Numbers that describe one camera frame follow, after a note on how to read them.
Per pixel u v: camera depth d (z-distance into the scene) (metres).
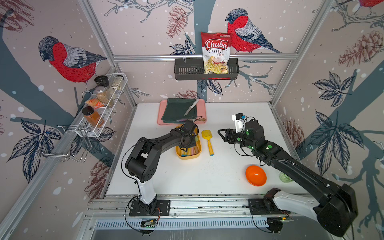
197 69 1.06
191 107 1.18
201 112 1.14
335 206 0.38
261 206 0.73
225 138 0.68
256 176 0.81
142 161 0.49
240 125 0.68
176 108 1.20
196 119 1.11
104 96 0.71
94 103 0.70
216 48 0.82
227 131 0.67
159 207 0.73
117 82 0.86
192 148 0.93
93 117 0.64
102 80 0.74
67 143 0.58
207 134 1.00
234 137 0.67
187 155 0.88
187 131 0.75
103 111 0.70
